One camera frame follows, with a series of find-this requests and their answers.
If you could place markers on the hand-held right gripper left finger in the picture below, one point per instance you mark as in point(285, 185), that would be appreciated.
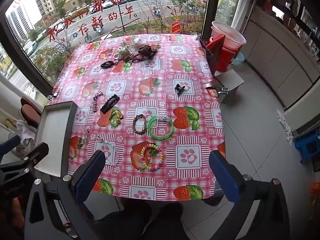
point(88, 177)

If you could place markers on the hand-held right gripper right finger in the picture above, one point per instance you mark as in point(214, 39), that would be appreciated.
point(225, 177)

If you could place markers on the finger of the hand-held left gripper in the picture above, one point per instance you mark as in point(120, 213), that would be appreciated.
point(10, 143)
point(37, 152)

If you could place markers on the grey jewelry box tray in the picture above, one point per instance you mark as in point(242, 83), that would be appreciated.
point(53, 120)

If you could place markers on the black beaded hair clip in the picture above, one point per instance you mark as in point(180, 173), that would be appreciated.
point(109, 103)

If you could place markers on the green plastic bangle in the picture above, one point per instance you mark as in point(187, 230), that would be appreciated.
point(162, 117)

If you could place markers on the black claw hair clip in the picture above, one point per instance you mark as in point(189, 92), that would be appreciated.
point(180, 89)

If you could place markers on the white cloth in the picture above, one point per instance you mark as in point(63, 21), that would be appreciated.
point(25, 130)

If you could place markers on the brown round stool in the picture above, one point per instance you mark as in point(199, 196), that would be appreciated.
point(30, 112)

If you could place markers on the beige bow hair clip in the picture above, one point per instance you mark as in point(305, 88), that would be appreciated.
point(85, 138)

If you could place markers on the metal table clamp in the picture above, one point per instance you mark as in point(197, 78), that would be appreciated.
point(53, 95)
point(220, 90)

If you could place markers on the person's legs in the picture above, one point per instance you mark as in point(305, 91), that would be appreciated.
point(155, 220)

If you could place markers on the blue plastic stool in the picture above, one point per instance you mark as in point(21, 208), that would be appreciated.
point(307, 150)

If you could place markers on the grey cardboard box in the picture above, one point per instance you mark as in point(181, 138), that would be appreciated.
point(232, 90)

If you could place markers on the pink strawberry printed tablecloth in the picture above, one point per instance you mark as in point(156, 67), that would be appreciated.
point(155, 90)

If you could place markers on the red plastic stool stack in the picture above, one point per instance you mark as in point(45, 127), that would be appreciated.
point(225, 60)

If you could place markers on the light blue basin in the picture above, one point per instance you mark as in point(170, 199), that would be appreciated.
point(239, 59)

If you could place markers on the white spotted hair bow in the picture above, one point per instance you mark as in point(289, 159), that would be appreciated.
point(123, 50)

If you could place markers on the beige kitchen cabinet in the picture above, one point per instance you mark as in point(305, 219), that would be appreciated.
point(275, 55)

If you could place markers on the dark brown scrunchie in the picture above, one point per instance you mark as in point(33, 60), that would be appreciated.
point(146, 50)

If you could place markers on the red window sticker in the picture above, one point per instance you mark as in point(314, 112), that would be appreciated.
point(176, 26)

